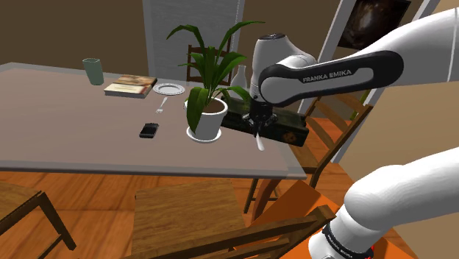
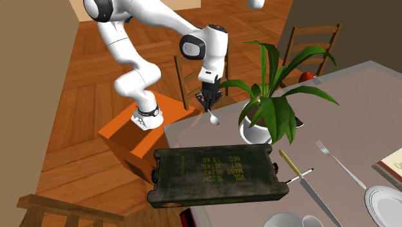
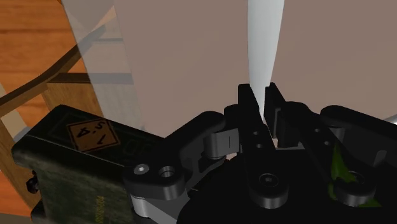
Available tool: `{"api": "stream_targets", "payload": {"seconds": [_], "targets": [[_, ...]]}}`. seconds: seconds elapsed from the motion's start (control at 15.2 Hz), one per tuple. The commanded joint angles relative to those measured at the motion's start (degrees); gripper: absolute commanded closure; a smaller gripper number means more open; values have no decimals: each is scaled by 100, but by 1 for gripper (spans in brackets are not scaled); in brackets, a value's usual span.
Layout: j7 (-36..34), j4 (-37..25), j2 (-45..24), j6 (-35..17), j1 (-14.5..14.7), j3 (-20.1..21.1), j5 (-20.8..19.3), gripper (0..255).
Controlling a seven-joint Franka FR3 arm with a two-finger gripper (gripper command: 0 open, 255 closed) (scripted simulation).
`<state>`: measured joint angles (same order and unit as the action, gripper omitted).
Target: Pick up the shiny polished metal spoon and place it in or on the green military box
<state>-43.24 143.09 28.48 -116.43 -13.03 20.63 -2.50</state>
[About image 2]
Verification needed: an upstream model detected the white cup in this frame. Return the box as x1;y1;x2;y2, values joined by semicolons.
301;215;325;227

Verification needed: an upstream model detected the white and black pen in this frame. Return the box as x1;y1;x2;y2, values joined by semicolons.
284;168;315;184

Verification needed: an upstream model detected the dark green metal box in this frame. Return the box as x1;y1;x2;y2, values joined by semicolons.
146;143;290;209

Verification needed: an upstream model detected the red and black object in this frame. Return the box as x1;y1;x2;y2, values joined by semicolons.
178;207;198;227

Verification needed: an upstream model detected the yellow handled knife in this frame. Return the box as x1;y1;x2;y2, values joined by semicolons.
278;148;344;227

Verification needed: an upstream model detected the silver spoon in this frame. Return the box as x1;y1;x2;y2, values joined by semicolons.
206;107;221;127

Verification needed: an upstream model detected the orange robot stand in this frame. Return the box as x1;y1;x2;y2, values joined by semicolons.
97;90;204;185

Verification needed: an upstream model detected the white plate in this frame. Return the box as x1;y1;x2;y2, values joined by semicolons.
363;185;402;227

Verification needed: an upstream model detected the grey table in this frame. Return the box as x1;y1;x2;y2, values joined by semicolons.
162;60;402;227

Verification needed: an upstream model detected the book with pale cover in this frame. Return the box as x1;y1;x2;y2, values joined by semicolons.
371;147;402;192

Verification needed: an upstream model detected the white bowl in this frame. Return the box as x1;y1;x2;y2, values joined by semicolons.
263;212;305;227

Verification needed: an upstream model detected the red apple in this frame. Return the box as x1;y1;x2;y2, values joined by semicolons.
298;71;317;84

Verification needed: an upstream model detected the silver fork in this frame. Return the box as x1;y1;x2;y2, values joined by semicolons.
314;139;367;190

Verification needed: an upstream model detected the green plant in white pot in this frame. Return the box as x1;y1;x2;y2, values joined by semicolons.
219;40;340;146

